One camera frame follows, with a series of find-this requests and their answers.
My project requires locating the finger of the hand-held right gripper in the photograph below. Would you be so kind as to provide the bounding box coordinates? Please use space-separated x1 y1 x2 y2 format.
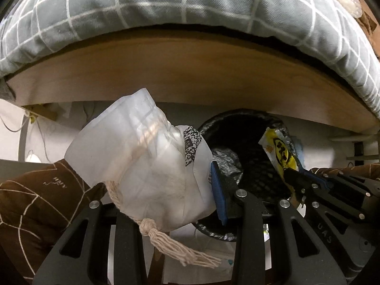
283 169 366 222
300 168 371 199

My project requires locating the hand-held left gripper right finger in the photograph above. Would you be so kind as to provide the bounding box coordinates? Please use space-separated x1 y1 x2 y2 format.
209 161 348 285

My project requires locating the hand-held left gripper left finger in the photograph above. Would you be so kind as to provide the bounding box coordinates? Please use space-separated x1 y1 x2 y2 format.
33 200 148 285

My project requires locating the yellow snack wrapper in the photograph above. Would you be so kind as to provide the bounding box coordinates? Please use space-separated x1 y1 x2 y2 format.
258 126 307 209

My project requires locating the black mesh trash bin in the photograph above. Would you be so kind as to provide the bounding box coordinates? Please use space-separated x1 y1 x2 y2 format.
193 110 301 242

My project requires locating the white drawstring cloth bag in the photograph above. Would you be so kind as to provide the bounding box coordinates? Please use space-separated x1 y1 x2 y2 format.
64 87 223 268

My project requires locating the brown patterned cushion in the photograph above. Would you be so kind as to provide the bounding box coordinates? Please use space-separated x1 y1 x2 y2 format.
0 159 108 280

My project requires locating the grey checked bed sheet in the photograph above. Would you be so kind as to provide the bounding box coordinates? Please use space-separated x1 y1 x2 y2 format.
0 0 380 111

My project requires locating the wooden bed frame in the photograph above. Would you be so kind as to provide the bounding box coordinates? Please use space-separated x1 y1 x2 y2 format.
6 30 378 135

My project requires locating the white cable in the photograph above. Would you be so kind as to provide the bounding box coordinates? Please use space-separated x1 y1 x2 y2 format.
0 110 34 134

